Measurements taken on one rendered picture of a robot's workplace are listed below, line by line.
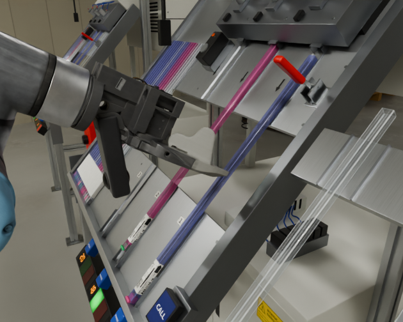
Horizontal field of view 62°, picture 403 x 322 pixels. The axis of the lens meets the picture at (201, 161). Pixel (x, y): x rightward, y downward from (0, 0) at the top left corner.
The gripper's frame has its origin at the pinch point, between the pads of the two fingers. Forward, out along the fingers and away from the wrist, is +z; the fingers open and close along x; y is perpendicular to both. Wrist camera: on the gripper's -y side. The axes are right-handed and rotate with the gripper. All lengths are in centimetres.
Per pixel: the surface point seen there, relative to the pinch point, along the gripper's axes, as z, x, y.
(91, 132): 9, 90, -18
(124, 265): 0.1, 8.8, -25.0
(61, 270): 27, 110, -94
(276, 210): 9.0, -10.0, -1.7
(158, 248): 2.0, 3.4, -17.7
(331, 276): 43.2, -3.7, -14.5
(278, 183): 6.8, -10.0, 2.3
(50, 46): 22, 426, 3
